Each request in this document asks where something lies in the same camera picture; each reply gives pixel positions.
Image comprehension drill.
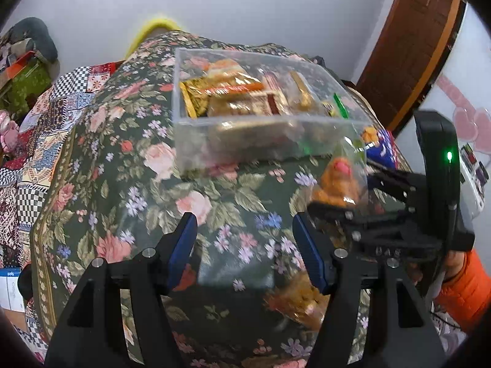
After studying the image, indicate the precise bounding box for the blue snack packet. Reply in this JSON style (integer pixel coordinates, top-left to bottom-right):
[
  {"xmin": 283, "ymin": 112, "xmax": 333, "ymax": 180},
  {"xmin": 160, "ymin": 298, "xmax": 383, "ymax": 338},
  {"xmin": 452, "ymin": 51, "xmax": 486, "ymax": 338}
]
[{"xmin": 364, "ymin": 127, "xmax": 400, "ymax": 170}]

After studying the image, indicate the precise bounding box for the white cardboard box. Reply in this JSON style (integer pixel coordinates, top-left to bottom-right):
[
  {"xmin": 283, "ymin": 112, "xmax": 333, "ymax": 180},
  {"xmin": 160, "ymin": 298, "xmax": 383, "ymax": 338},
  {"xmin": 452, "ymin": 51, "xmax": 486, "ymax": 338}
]
[{"xmin": 0, "ymin": 267, "xmax": 24, "ymax": 312}]

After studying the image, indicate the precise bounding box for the orange box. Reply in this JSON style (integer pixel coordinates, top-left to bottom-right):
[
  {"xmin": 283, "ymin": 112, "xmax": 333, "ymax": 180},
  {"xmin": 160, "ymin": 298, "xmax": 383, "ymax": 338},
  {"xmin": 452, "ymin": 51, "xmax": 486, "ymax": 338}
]
[{"xmin": 0, "ymin": 51, "xmax": 40, "ymax": 82}]

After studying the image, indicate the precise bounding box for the floral blanket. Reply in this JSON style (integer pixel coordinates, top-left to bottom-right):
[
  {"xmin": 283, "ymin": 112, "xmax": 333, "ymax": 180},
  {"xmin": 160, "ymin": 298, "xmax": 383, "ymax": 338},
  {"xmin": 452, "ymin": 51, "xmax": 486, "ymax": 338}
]
[{"xmin": 32, "ymin": 31, "xmax": 417, "ymax": 368}]

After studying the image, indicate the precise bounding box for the yellow cracker packet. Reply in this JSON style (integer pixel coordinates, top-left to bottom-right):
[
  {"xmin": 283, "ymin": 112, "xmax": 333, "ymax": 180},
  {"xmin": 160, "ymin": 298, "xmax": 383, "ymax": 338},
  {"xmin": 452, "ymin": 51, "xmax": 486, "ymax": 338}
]
[{"xmin": 266, "ymin": 274, "xmax": 332, "ymax": 331}]

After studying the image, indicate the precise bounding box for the tan bread packet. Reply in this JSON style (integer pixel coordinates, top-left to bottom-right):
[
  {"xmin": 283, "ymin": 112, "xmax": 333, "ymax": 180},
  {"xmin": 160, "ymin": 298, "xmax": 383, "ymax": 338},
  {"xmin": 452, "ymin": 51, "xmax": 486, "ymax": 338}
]
[{"xmin": 208, "ymin": 91, "xmax": 270, "ymax": 118}]

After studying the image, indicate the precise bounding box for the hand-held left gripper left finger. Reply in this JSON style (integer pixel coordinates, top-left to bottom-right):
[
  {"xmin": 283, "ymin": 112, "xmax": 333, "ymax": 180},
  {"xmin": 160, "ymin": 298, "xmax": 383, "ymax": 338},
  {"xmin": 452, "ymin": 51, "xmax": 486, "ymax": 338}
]
[{"xmin": 45, "ymin": 212, "xmax": 199, "ymax": 368}]

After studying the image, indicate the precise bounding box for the pink plush rabbit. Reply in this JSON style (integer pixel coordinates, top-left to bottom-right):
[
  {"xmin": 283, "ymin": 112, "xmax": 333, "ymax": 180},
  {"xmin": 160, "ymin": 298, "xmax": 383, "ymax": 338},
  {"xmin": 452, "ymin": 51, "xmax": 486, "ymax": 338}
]
[{"xmin": 0, "ymin": 109, "xmax": 21, "ymax": 155}]

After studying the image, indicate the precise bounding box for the white sliding door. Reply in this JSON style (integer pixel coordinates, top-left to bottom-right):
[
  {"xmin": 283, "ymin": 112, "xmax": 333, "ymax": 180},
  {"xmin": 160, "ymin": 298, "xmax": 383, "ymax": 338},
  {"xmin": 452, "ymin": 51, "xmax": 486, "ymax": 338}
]
[{"xmin": 394, "ymin": 3, "xmax": 491, "ymax": 221}]

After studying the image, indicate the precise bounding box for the orange bun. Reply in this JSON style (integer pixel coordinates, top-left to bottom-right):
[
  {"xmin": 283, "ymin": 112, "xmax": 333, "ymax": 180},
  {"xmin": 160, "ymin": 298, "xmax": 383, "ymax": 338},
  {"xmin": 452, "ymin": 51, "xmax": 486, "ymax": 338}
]
[{"xmin": 311, "ymin": 137, "xmax": 369, "ymax": 208}]

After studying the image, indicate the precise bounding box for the yellow foam tube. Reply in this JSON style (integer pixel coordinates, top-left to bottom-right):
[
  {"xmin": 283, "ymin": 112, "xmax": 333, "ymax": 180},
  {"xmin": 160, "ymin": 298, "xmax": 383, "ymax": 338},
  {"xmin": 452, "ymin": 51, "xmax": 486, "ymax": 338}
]
[{"xmin": 124, "ymin": 13, "xmax": 184, "ymax": 61}]

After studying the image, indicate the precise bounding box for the orange striped snack packet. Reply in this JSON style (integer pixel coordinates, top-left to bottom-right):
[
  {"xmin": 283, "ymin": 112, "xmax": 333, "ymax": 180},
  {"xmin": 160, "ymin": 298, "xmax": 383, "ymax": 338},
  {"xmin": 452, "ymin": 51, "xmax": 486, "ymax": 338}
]
[{"xmin": 206, "ymin": 59, "xmax": 266, "ymax": 93}]

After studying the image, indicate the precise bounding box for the clear plastic storage box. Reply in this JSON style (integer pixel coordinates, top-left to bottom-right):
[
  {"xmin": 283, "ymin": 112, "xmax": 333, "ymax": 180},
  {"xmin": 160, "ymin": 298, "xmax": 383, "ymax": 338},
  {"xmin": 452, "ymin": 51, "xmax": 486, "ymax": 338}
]
[{"xmin": 172, "ymin": 47, "xmax": 380, "ymax": 175}]

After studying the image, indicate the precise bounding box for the golden foil snack packet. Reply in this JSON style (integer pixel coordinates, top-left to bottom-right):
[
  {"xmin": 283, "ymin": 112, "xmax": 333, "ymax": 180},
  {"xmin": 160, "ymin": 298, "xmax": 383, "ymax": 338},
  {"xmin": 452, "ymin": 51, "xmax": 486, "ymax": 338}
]
[{"xmin": 180, "ymin": 78, "xmax": 216, "ymax": 119}]

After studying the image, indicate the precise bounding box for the patchwork quilt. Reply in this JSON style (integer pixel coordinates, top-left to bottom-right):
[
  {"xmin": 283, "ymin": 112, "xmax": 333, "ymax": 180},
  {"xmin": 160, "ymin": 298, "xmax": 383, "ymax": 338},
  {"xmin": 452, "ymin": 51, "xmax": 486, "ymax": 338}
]
[{"xmin": 0, "ymin": 61, "xmax": 128, "ymax": 248}]

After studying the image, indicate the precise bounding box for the pink heart decal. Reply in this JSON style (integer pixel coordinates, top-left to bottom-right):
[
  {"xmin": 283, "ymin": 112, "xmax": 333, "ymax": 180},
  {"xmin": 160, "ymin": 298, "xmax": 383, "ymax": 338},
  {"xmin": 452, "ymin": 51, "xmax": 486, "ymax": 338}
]
[{"xmin": 436, "ymin": 76, "xmax": 491, "ymax": 143}]

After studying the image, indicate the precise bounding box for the person's right hand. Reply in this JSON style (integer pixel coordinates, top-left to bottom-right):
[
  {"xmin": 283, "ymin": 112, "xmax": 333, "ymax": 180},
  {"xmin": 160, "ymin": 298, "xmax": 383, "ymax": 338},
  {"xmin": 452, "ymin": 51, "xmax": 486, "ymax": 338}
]
[{"xmin": 441, "ymin": 251, "xmax": 468, "ymax": 283}]

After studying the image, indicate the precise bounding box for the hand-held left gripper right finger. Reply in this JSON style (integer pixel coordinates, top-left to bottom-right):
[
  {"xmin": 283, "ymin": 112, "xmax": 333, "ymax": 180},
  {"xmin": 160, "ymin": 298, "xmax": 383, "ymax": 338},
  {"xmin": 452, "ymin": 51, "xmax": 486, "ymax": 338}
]
[{"xmin": 292, "ymin": 215, "xmax": 446, "ymax": 368}]

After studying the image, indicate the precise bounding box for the green printed cloth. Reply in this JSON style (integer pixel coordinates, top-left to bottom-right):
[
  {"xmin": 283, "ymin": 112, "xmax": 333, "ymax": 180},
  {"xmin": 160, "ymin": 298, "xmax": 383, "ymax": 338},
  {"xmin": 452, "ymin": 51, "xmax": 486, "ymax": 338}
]
[{"xmin": 0, "ymin": 61, "xmax": 53, "ymax": 120}]

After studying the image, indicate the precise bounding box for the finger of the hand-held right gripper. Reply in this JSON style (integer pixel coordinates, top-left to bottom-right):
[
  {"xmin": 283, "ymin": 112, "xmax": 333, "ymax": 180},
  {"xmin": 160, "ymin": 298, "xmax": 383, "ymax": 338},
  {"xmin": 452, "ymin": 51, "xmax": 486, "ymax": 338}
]
[
  {"xmin": 307, "ymin": 200, "xmax": 418, "ymax": 235},
  {"xmin": 366, "ymin": 158, "xmax": 426, "ymax": 205}
]

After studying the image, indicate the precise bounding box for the cluster of small bottles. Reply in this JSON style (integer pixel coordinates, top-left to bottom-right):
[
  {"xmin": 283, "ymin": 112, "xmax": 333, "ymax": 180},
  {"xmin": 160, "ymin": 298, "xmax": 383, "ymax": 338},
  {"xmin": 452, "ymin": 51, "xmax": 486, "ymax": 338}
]
[{"xmin": 459, "ymin": 144, "xmax": 490, "ymax": 208}]

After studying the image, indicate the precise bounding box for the green-edged snack packet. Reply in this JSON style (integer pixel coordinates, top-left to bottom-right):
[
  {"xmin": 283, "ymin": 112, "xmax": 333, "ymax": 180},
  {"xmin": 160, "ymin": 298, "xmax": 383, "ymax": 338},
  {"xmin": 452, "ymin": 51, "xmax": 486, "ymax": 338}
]
[{"xmin": 329, "ymin": 92, "xmax": 350, "ymax": 119}]

